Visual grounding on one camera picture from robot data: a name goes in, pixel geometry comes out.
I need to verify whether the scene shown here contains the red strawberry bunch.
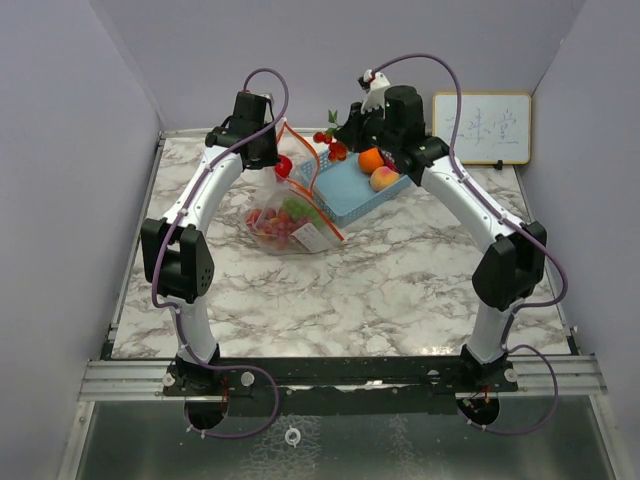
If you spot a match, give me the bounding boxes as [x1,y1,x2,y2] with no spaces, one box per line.
[245,208,268,234]

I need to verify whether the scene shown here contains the red apple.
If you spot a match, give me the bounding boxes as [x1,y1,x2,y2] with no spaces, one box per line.
[273,154,293,181]

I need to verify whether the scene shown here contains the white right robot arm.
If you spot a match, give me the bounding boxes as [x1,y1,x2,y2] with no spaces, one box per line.
[335,85,547,391]

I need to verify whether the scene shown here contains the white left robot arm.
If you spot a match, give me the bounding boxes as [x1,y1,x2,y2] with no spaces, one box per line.
[140,91,279,395]

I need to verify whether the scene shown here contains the orange fruit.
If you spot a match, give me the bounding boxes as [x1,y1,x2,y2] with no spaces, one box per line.
[358,148,385,175]

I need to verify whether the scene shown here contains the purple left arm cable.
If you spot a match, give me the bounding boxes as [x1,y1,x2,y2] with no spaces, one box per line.
[151,68,290,374]

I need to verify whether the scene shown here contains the small whiteboard wooden frame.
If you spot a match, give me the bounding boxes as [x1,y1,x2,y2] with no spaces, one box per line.
[432,92,532,165]

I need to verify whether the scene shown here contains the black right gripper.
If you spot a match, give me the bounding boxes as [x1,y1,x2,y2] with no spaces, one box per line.
[334,101,398,155]

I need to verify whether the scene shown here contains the clear zip bag orange zipper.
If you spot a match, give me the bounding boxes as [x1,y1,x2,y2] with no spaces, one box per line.
[243,190,344,255]

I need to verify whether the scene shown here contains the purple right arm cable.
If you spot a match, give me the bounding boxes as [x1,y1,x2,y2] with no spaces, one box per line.
[364,52,570,436]

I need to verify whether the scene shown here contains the blue plastic basket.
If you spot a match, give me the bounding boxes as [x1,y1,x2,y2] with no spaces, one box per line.
[294,149,411,228]

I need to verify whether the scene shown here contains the peach fruit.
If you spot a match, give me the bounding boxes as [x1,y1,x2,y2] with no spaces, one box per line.
[369,166,400,192]

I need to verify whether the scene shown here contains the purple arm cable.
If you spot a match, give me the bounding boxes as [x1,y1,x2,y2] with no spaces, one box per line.
[151,68,290,374]
[364,52,570,436]

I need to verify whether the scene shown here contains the green grape bunch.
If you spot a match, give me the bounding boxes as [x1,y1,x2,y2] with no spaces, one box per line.
[281,196,321,223]

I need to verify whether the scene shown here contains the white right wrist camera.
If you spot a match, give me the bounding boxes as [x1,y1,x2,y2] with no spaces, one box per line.
[358,69,391,114]

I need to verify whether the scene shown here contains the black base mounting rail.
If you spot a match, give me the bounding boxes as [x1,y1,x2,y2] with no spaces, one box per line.
[162,353,518,417]

